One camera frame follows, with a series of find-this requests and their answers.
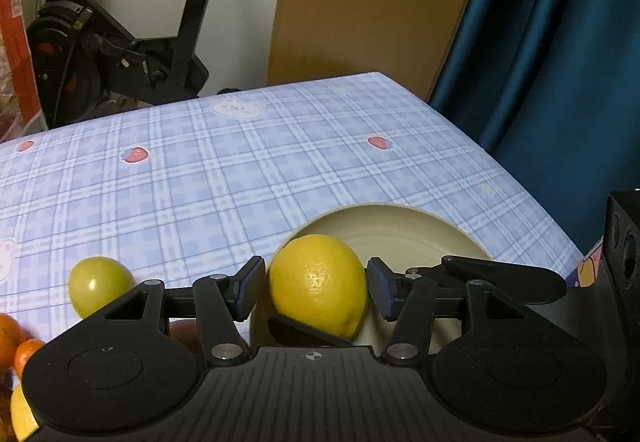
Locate red floral curtain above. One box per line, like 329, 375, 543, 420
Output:
1, 0, 44, 142

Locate blue plaid tablecloth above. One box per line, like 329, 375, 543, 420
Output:
1, 73, 582, 340

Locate small yellow lemon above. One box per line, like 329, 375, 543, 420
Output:
10, 384, 39, 442

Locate beige round plate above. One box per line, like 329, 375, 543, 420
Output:
247, 203, 492, 355

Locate black exercise bike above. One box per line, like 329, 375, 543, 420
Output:
27, 0, 209, 129

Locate green round fruit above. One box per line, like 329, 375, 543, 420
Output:
67, 257, 134, 318

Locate red brown apple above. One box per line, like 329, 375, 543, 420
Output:
169, 318, 203, 354

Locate small orange tangerine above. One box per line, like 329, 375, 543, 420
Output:
13, 338, 46, 379

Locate orange with dark spots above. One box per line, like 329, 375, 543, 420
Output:
0, 313, 26, 378

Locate blue curtain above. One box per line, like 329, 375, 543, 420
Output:
430, 0, 639, 249

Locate large yellow lemon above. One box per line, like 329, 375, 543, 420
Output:
268, 234, 368, 339

